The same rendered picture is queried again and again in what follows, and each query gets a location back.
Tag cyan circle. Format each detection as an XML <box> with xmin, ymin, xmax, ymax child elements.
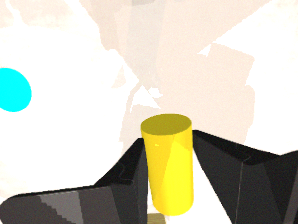
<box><xmin>0</xmin><ymin>68</ymin><xmax>32</xmax><ymax>112</ymax></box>

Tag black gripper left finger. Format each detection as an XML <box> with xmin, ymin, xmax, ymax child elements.
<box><xmin>0</xmin><ymin>138</ymin><xmax>148</xmax><ymax>224</ymax></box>

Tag yellow cylinder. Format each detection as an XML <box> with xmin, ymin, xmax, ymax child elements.
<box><xmin>140</xmin><ymin>113</ymin><xmax>194</xmax><ymax>216</ymax></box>

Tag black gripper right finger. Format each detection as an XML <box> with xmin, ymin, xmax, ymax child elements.
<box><xmin>192</xmin><ymin>129</ymin><xmax>298</xmax><ymax>224</ymax></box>

